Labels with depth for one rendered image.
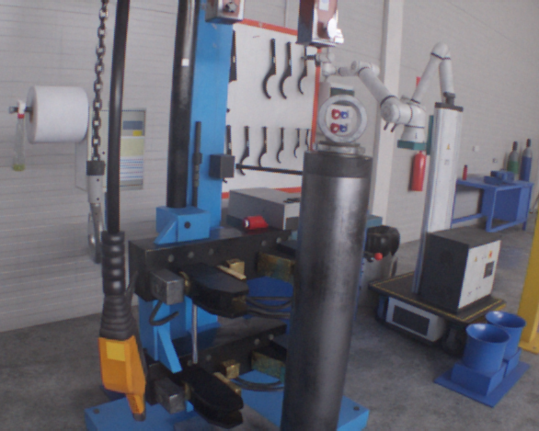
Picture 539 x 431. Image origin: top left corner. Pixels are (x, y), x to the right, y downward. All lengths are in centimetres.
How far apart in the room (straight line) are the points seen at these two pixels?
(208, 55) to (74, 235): 198
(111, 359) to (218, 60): 145
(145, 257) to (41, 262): 191
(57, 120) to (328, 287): 135
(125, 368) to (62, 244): 269
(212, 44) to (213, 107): 27
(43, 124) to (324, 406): 160
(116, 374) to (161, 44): 308
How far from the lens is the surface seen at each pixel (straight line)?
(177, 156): 188
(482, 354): 305
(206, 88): 201
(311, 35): 177
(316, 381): 160
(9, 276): 351
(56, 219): 349
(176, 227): 181
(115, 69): 81
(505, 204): 840
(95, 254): 97
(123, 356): 90
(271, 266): 198
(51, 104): 215
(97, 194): 95
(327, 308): 147
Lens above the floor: 158
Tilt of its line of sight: 12 degrees down
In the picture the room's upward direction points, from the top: 4 degrees clockwise
